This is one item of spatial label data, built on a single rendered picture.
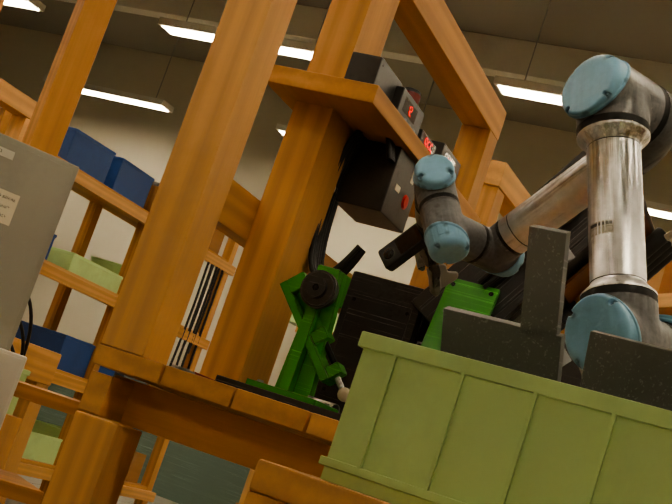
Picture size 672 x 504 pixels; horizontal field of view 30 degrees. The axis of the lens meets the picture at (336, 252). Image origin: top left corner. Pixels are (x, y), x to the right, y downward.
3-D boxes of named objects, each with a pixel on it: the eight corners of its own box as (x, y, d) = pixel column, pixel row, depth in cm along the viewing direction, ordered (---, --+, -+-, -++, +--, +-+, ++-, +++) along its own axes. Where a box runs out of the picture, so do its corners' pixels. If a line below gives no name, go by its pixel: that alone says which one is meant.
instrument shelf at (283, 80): (477, 233, 327) (481, 219, 328) (372, 103, 246) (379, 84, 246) (390, 212, 337) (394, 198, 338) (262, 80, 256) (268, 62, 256)
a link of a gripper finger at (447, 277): (463, 296, 252) (458, 261, 246) (436, 306, 251) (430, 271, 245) (457, 287, 254) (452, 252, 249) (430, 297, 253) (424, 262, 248)
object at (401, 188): (404, 234, 282) (425, 173, 285) (382, 212, 267) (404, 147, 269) (355, 222, 287) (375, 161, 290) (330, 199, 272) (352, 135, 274)
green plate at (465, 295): (470, 391, 264) (504, 307, 272) (464, 375, 257) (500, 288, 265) (420, 377, 269) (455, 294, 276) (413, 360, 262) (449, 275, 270)
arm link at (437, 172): (416, 189, 223) (409, 153, 228) (417, 226, 232) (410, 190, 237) (460, 182, 223) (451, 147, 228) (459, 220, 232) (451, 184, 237)
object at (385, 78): (394, 114, 270) (404, 85, 271) (372, 87, 256) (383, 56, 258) (364, 108, 273) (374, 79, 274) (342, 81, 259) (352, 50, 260)
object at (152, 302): (393, 461, 349) (497, 140, 364) (142, 357, 214) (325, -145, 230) (364, 451, 352) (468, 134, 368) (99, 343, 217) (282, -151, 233)
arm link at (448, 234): (493, 255, 224) (481, 207, 230) (450, 235, 217) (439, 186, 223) (461, 277, 228) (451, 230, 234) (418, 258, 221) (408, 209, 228)
